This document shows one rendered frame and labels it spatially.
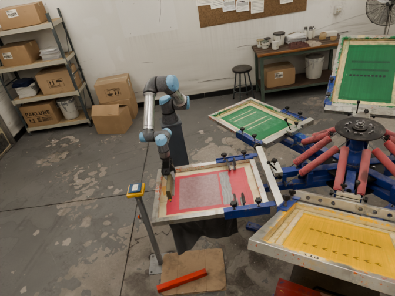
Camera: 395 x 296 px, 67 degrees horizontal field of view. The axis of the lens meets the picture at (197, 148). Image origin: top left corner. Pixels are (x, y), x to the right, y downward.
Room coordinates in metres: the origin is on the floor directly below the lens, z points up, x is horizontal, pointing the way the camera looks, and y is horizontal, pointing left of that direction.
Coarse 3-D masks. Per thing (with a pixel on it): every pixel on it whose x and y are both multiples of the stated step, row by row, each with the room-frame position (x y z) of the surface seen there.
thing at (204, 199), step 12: (192, 192) 1.67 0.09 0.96; (204, 192) 1.65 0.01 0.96; (216, 192) 1.63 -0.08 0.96; (240, 192) 1.59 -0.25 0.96; (168, 204) 1.59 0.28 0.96; (180, 204) 1.57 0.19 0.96; (192, 204) 1.55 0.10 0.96; (204, 204) 1.53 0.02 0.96; (216, 204) 1.50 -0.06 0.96; (228, 204) 1.49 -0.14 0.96; (240, 204) 1.47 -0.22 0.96
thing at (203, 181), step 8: (240, 168) 1.86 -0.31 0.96; (184, 176) 1.88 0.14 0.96; (192, 176) 1.86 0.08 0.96; (200, 176) 1.84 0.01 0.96; (208, 176) 1.83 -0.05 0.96; (216, 176) 1.81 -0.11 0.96; (232, 176) 1.78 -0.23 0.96; (240, 176) 1.76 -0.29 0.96; (176, 184) 1.79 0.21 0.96; (184, 184) 1.78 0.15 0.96; (192, 184) 1.76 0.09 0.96; (200, 184) 1.74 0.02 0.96; (208, 184) 1.73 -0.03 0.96; (216, 184) 1.71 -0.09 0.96; (232, 184) 1.68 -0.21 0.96; (240, 184) 1.67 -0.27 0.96; (176, 192) 1.70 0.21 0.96; (184, 192) 1.69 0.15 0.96
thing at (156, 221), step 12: (180, 168) 1.95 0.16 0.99; (192, 168) 1.94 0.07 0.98; (204, 168) 1.93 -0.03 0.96; (252, 168) 1.79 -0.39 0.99; (156, 180) 1.84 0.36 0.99; (156, 192) 1.70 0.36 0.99; (264, 192) 1.51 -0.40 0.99; (156, 204) 1.57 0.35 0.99; (156, 216) 1.46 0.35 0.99; (180, 216) 1.42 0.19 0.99; (192, 216) 1.40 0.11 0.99; (204, 216) 1.39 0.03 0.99; (216, 216) 1.38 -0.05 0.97
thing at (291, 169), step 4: (284, 168) 1.66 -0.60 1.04; (288, 168) 1.66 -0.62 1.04; (292, 168) 1.65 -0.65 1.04; (272, 172) 1.64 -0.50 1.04; (284, 172) 1.62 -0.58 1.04; (288, 172) 1.61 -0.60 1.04; (292, 172) 1.61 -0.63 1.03; (296, 172) 1.61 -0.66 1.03; (288, 176) 1.61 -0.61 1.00; (292, 176) 1.61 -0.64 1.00
